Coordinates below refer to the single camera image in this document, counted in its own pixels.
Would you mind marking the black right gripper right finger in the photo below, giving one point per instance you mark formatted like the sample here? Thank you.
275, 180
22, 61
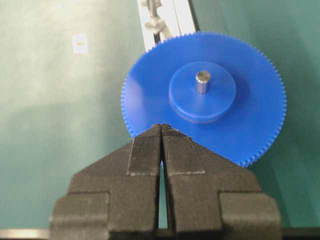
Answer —
211, 198

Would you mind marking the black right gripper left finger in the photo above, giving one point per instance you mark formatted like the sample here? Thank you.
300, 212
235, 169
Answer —
115, 198

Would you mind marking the silver aluminium extrusion rail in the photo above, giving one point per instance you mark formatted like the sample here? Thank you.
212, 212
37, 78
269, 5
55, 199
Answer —
178, 16

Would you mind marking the grey plastic shaft bracket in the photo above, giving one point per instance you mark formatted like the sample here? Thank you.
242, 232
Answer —
156, 24

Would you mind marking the steel shaft in large gear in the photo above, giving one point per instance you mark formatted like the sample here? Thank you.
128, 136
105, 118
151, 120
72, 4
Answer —
203, 78

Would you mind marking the large blue plastic gear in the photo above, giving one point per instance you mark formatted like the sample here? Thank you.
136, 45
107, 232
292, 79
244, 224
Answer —
242, 112

